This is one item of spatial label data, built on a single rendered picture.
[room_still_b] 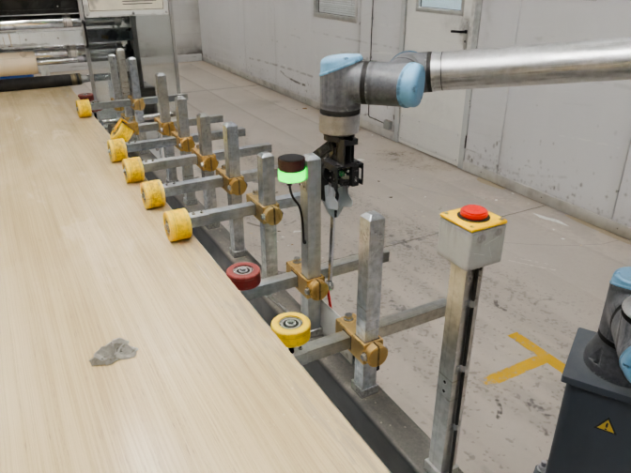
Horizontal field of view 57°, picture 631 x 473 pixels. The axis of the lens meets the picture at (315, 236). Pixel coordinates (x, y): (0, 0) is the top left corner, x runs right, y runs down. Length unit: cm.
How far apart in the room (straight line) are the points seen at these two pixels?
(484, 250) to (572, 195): 339
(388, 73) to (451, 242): 47
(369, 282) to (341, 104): 39
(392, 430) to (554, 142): 328
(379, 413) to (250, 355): 33
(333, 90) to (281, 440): 71
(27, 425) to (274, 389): 39
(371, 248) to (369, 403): 36
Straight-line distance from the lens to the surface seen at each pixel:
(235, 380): 105
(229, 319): 121
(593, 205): 417
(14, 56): 368
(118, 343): 117
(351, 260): 150
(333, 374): 137
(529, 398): 252
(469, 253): 86
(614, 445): 177
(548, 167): 434
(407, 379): 249
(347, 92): 126
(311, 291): 138
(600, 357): 169
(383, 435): 124
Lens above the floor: 156
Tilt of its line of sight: 26 degrees down
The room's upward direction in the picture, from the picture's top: straight up
